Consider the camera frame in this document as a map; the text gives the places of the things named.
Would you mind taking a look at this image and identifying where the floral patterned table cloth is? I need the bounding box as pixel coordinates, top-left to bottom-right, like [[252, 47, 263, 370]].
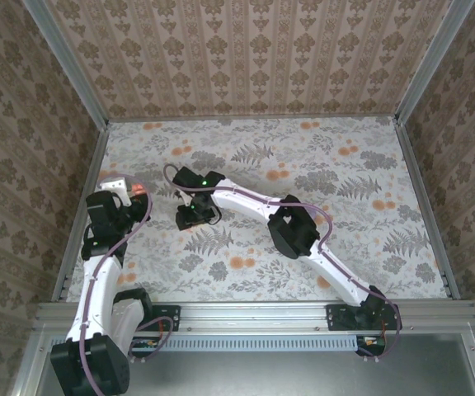
[[66, 116, 449, 302]]

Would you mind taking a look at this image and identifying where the grey sheet metal panel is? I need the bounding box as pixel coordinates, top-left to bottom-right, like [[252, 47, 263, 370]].
[[35, 350, 475, 396]]

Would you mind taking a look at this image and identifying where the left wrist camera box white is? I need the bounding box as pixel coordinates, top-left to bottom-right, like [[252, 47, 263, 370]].
[[99, 177, 134, 206]]

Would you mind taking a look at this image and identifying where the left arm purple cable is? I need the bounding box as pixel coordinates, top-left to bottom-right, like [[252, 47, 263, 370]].
[[78, 173, 181, 396]]

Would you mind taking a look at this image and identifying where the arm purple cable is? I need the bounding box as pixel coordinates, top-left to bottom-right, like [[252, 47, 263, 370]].
[[78, 173, 181, 396], [162, 163, 402, 363]]

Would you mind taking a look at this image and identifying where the aluminium table side rail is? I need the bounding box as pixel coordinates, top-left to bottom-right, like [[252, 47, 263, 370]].
[[393, 117, 462, 301], [50, 121, 111, 304]]

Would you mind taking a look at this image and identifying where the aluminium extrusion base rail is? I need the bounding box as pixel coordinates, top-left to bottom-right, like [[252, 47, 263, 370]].
[[35, 300, 475, 331]]

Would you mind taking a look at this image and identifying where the black base cable connector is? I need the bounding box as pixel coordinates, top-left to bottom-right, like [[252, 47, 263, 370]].
[[355, 335, 388, 358], [131, 336, 161, 359]]

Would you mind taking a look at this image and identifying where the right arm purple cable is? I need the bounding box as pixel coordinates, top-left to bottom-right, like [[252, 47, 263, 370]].
[[162, 163, 402, 363]]

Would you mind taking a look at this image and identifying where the slotted grey cable duct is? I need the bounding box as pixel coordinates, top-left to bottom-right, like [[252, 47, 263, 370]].
[[49, 334, 360, 352]]

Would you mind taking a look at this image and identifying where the aluminium frame post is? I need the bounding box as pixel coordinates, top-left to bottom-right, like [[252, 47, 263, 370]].
[[19, 0, 111, 132], [393, 0, 475, 125]]

